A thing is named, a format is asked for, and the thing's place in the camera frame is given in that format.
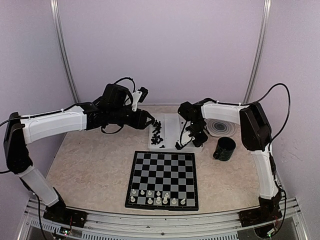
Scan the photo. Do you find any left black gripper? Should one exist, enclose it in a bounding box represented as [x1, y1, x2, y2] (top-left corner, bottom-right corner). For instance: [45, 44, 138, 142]
[108, 106, 155, 129]

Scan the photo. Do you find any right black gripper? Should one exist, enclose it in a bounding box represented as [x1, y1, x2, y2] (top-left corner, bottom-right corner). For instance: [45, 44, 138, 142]
[186, 119, 209, 148]

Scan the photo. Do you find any white plastic divided tray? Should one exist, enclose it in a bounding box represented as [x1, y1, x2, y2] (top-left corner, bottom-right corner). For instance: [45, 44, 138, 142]
[148, 113, 204, 153]

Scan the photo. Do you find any black and silver chessboard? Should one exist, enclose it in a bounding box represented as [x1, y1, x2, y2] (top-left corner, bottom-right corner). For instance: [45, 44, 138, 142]
[124, 151, 199, 212]

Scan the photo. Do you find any white chess knight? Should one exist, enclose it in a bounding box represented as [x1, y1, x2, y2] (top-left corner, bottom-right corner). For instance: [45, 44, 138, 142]
[180, 198, 186, 205]

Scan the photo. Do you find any white chess rook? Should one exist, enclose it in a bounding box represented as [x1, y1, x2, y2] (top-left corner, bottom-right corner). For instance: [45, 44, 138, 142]
[162, 197, 168, 204]

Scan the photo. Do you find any white chess pawn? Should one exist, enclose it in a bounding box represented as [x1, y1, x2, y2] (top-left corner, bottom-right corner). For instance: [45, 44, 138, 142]
[147, 197, 153, 205]

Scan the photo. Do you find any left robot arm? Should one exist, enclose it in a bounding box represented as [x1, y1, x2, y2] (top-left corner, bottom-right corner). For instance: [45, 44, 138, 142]
[2, 83, 155, 223]

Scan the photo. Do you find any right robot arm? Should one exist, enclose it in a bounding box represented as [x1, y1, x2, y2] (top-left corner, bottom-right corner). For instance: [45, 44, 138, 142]
[175, 98, 283, 222]

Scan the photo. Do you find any white plate with rings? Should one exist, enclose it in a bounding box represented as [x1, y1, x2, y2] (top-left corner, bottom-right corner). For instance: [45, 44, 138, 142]
[205, 119, 236, 138]

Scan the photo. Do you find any dark green mug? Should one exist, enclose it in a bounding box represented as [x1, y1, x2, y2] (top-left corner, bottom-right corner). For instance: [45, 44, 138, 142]
[213, 136, 236, 162]

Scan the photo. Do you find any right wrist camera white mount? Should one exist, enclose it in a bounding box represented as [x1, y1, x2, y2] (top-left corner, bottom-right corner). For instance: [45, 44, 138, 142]
[175, 130, 195, 150]

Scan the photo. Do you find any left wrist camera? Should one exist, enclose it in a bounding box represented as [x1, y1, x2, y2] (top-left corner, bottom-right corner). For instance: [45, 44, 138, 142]
[131, 86, 149, 112]

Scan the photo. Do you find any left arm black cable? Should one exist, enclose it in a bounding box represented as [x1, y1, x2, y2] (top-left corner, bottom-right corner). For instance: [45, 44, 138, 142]
[113, 76, 137, 101]

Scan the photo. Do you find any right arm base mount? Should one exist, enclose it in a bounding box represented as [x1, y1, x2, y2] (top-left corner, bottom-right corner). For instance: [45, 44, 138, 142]
[238, 208, 283, 228]

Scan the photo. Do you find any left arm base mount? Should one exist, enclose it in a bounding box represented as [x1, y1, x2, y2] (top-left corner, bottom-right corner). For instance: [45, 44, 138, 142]
[43, 208, 88, 228]

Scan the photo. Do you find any left aluminium frame post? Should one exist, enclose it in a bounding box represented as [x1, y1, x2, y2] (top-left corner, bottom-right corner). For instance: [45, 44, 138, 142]
[50, 0, 80, 103]

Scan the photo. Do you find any aluminium frame post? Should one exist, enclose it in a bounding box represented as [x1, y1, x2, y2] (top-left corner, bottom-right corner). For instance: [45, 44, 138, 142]
[50, 0, 80, 103]
[243, 0, 272, 103]

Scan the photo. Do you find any right aluminium frame post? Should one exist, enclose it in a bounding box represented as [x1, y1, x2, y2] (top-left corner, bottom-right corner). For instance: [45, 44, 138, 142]
[243, 0, 272, 103]

